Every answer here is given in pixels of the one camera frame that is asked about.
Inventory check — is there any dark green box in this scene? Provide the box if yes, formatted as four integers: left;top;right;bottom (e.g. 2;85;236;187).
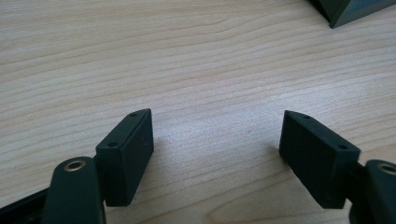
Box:
307;0;396;30

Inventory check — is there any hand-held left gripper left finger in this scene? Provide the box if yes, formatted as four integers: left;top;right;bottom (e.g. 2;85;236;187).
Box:
94;107;155;207

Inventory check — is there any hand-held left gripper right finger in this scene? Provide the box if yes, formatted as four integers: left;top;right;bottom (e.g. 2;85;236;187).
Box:
278;109;362;210

